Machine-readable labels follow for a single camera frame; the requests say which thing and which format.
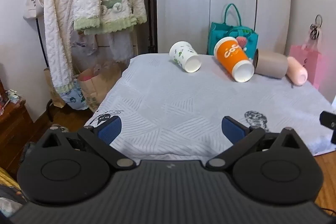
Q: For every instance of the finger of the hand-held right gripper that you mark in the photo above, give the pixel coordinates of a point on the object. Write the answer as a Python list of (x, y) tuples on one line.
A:
[(329, 119)]

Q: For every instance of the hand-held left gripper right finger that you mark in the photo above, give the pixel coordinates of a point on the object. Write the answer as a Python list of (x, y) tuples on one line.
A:
[(232, 130)]

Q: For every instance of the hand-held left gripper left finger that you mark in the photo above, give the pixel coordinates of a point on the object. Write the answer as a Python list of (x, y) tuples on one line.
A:
[(110, 130)]

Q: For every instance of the pink cup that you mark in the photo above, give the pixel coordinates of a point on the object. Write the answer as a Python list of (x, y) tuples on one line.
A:
[(296, 70)]

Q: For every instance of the orange paper cup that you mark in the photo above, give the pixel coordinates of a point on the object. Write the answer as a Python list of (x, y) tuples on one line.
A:
[(231, 54)]

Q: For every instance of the taupe cup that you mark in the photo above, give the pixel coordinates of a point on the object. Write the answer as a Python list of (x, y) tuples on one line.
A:
[(271, 64)]

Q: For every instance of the white cup with green print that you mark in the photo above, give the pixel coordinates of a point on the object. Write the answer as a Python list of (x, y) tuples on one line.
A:
[(181, 53)]

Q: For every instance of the brown paper bag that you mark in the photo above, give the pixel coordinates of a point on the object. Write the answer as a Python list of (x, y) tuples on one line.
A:
[(99, 85)]

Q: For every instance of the blue patterned bag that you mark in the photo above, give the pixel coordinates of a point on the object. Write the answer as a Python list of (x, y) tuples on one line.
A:
[(74, 98)]

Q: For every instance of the pink gift bag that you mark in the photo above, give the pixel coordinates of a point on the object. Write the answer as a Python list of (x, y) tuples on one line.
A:
[(319, 66)]

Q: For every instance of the grey patterned bedspread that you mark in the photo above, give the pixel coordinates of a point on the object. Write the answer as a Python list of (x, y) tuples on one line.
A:
[(170, 113)]

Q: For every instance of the thin pale garment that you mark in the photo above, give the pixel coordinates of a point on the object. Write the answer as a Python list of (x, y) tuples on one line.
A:
[(118, 45)]

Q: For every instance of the wooden nightstand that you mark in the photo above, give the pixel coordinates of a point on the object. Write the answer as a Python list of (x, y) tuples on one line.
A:
[(14, 124)]

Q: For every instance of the teal tote bag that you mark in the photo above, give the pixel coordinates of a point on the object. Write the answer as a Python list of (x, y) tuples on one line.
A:
[(223, 32)]

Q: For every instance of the small white figurine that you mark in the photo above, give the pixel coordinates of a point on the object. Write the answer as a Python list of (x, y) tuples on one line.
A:
[(13, 96)]

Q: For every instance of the black coat rack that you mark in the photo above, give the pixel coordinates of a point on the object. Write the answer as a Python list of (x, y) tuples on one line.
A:
[(42, 45)]

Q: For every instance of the white fleece robe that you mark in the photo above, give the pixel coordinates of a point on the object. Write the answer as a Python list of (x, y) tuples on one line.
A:
[(59, 29)]

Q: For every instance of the yellow cloth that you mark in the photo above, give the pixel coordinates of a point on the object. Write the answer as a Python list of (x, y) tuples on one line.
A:
[(6, 179)]

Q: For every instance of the black stand pole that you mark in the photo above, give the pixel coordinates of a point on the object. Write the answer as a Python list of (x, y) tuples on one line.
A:
[(151, 3)]

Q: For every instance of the grey wardrobe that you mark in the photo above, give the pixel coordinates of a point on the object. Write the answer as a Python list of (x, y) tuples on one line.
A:
[(183, 3)]

